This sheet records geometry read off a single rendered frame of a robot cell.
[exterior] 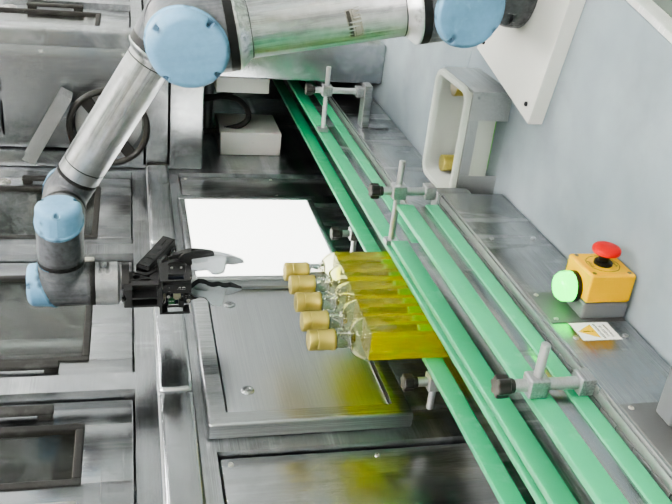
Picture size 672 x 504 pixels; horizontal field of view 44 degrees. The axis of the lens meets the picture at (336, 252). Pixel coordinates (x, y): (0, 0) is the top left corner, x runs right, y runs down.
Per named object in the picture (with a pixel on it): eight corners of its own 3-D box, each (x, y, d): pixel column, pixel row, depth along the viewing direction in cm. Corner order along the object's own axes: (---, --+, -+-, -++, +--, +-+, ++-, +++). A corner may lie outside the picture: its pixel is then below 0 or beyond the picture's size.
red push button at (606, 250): (582, 259, 119) (588, 238, 117) (607, 259, 120) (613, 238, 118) (596, 273, 115) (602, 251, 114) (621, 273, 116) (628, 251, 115)
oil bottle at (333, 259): (421, 275, 164) (315, 277, 159) (426, 249, 161) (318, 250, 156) (430, 289, 159) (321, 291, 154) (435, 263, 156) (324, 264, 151)
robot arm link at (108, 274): (96, 288, 148) (95, 250, 144) (123, 288, 149) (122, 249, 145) (96, 314, 142) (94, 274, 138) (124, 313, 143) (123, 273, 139)
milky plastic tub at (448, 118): (458, 170, 178) (420, 169, 176) (477, 67, 168) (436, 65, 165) (489, 203, 163) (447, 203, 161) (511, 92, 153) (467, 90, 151)
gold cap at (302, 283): (311, 288, 151) (287, 289, 150) (312, 271, 150) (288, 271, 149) (315, 297, 148) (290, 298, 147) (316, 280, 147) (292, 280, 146)
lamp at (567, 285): (563, 291, 121) (545, 292, 120) (570, 264, 119) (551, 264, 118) (578, 307, 117) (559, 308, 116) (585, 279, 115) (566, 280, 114)
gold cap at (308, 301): (317, 305, 147) (292, 305, 145) (319, 287, 145) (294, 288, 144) (321, 315, 143) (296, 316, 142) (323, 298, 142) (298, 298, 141)
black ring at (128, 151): (149, 161, 228) (68, 159, 223) (150, 85, 219) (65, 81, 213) (150, 167, 224) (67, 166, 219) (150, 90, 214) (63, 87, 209)
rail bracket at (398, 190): (422, 239, 162) (360, 239, 159) (436, 158, 154) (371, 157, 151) (427, 246, 159) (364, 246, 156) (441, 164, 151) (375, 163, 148)
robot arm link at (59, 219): (36, 182, 139) (40, 238, 144) (29, 216, 129) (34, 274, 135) (85, 183, 140) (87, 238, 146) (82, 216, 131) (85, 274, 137)
